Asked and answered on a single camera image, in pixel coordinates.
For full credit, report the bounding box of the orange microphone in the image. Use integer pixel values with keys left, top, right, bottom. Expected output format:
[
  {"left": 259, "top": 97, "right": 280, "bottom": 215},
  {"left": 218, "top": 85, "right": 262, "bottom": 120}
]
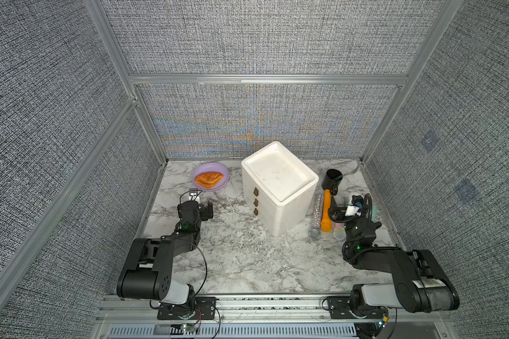
[{"left": 320, "top": 189, "right": 333, "bottom": 233}]

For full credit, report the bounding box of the glittery silver microphone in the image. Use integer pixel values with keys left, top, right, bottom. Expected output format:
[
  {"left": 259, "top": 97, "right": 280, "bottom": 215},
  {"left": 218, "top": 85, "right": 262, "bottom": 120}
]
[{"left": 308, "top": 194, "right": 324, "bottom": 240}]

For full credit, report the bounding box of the pink microphone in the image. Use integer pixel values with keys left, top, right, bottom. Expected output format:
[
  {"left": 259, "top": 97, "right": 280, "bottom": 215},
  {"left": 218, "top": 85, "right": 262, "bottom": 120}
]
[{"left": 332, "top": 223, "right": 346, "bottom": 242}]

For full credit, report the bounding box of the mint green tube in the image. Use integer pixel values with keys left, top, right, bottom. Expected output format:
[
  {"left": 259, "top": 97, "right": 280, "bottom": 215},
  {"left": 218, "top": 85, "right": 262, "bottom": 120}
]
[{"left": 371, "top": 204, "right": 379, "bottom": 223}]

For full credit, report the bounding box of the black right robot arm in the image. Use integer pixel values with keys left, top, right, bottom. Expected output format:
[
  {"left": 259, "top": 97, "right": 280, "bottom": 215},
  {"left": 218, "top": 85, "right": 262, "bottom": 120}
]
[{"left": 321, "top": 191, "right": 460, "bottom": 318}]

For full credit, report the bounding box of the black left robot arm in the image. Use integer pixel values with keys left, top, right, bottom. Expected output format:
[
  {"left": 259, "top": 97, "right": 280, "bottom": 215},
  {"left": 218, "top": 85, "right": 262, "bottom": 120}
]
[{"left": 116, "top": 200, "right": 216, "bottom": 321}]

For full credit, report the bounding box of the white three-drawer storage unit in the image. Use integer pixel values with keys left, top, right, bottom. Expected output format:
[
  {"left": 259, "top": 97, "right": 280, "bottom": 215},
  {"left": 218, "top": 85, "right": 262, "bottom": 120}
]
[{"left": 241, "top": 141, "right": 319, "bottom": 237}]

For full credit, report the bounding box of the orange pastry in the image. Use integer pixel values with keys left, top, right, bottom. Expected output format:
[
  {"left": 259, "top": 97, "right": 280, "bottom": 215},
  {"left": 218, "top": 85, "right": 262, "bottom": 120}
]
[{"left": 195, "top": 172, "right": 224, "bottom": 189}]

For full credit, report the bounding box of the purple plastic plate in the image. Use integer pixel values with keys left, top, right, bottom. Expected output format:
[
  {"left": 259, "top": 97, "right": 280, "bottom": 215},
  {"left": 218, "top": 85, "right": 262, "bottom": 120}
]
[{"left": 191, "top": 162, "right": 230, "bottom": 192}]

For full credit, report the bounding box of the black cup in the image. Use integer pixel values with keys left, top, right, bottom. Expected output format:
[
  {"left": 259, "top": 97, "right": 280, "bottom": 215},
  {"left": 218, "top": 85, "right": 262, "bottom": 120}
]
[{"left": 322, "top": 169, "right": 343, "bottom": 195}]

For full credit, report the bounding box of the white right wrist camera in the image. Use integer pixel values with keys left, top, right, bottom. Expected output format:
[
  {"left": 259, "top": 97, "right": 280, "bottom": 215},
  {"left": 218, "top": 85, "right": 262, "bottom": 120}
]
[{"left": 345, "top": 205, "right": 362, "bottom": 217}]

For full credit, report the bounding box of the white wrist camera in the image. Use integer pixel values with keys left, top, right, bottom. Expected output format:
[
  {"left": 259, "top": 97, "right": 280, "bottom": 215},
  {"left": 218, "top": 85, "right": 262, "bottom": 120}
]
[
  {"left": 187, "top": 189, "right": 203, "bottom": 203},
  {"left": 345, "top": 205, "right": 362, "bottom": 217}
]

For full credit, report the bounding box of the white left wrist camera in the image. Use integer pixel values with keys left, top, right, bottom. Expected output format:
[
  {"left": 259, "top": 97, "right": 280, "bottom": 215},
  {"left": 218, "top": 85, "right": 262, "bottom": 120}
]
[{"left": 187, "top": 189, "right": 203, "bottom": 203}]

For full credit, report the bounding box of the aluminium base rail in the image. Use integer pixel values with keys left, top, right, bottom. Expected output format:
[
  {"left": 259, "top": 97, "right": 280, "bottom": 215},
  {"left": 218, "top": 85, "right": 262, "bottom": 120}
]
[{"left": 90, "top": 292, "right": 458, "bottom": 338}]

